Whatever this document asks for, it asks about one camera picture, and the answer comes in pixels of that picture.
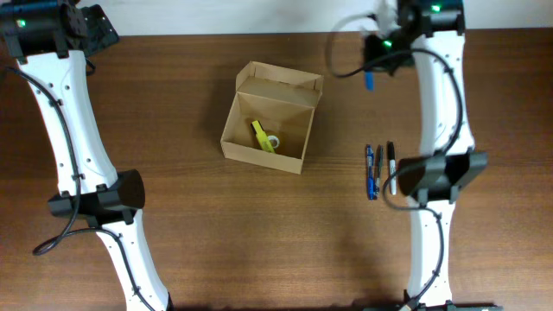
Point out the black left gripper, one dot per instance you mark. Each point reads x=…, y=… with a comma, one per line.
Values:
x=104, y=32

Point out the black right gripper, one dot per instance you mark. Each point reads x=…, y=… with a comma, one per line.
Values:
x=370, y=61

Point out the blue capped whiteboard marker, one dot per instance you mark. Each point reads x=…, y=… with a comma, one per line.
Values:
x=369, y=81

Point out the brown cardboard box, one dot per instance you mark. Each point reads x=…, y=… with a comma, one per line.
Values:
x=283, y=100

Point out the yellow tape roll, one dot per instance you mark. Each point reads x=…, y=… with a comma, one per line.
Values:
x=273, y=141

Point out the yellow highlighter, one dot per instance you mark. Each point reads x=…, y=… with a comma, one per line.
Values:
x=262, y=137

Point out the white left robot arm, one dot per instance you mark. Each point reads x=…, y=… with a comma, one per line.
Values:
x=52, y=43

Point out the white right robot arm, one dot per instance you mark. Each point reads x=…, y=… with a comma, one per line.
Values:
x=431, y=36

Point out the dark grey ballpoint pen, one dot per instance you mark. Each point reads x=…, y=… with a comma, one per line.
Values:
x=378, y=170

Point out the black sharpie marker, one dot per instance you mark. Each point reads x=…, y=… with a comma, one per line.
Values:
x=390, y=149

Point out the blue ballpoint pen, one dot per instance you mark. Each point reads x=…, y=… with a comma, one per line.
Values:
x=370, y=180

